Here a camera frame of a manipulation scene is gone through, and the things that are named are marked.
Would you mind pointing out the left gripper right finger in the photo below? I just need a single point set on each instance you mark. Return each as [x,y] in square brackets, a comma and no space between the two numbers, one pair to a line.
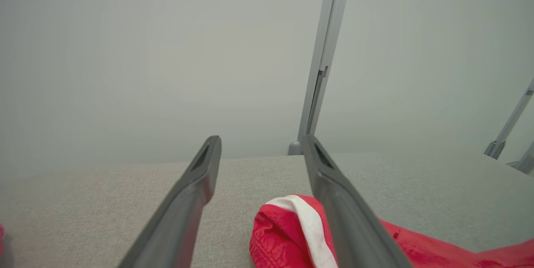
[346,218]

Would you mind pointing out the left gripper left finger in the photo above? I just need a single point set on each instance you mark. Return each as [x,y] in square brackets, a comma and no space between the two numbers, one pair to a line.
[183,209]

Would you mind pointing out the red shorts white stripes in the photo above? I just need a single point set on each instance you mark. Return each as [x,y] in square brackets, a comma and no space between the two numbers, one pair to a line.
[279,238]

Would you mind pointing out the grey cylinder post foot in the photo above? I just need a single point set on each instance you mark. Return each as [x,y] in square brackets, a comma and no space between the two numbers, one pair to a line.
[294,149]

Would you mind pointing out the grey metal frame post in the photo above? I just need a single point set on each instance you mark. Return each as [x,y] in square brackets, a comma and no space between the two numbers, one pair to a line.
[329,30]

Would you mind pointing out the grey metal frame strut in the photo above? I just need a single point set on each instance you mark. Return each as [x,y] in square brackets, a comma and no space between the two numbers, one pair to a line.
[511,122]
[526,161]

